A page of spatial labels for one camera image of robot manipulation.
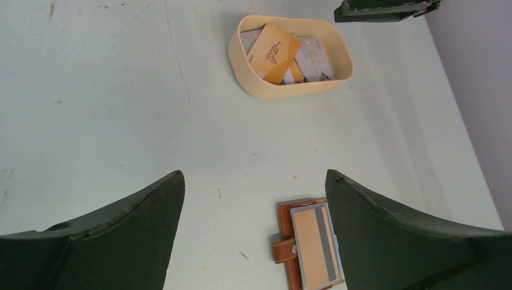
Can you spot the silver VIP credit card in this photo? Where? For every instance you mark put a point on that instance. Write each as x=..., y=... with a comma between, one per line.
x=310, y=64

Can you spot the brown leather card holder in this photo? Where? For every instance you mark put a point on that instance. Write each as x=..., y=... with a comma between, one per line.
x=284, y=251

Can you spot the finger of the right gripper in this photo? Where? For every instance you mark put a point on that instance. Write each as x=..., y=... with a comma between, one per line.
x=383, y=6
x=344, y=16

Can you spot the beige oval tray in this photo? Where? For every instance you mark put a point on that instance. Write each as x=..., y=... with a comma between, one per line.
x=329, y=37

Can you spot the gold credit card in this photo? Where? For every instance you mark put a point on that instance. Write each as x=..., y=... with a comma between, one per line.
x=272, y=53

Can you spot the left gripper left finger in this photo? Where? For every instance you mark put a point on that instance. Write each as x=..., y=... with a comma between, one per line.
x=124, y=245

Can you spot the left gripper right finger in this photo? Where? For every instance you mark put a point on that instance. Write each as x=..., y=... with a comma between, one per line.
x=384, y=244

